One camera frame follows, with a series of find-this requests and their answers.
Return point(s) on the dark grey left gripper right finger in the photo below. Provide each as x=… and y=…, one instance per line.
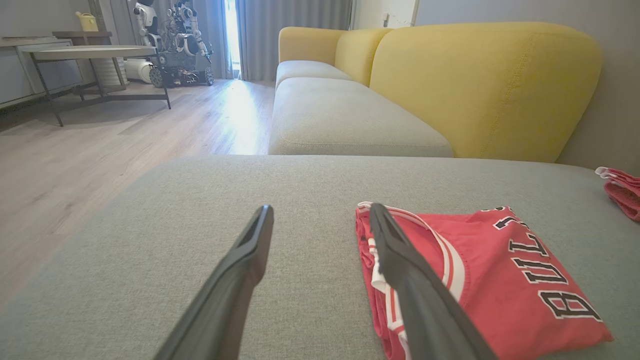
x=430, y=320

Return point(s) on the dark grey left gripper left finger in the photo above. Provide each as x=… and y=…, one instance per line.
x=220, y=310

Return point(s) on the red bulls jersey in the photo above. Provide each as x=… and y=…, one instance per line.
x=505, y=280

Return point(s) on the red shorts with white stripe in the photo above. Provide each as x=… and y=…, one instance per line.
x=625, y=192

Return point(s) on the large grey sofa seat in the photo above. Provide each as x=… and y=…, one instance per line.
x=200, y=210

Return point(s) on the grey sofa back cushion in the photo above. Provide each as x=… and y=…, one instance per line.
x=345, y=120

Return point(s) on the large yellow sofa back cushion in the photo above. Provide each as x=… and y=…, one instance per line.
x=485, y=90

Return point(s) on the white round appliance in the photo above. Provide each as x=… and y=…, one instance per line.
x=137, y=70

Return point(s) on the grey sofa seat cushion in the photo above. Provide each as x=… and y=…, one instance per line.
x=305, y=70

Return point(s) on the white robot on wheeled base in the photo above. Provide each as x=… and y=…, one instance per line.
x=185, y=55

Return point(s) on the white ribbed heater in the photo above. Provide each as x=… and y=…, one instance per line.
x=111, y=72

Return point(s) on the round table with metal legs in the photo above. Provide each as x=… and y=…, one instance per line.
x=90, y=52

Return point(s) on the grey curtain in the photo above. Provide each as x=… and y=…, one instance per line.
x=290, y=30

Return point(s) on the white black humanoid robot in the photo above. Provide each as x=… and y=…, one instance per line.
x=146, y=22

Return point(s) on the brown wooden side stand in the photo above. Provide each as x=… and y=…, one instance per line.
x=82, y=36

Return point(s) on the yellow watering can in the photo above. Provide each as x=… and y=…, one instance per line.
x=88, y=22

